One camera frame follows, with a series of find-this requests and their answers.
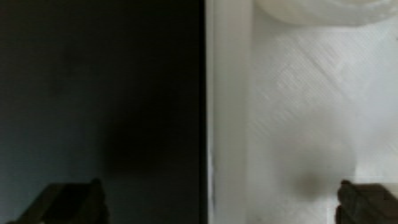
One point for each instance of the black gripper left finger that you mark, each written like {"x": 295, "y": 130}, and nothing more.
{"x": 70, "y": 204}

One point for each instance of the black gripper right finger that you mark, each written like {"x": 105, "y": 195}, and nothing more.
{"x": 368, "y": 204}

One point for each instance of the white square tabletop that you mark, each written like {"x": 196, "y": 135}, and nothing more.
{"x": 302, "y": 106}

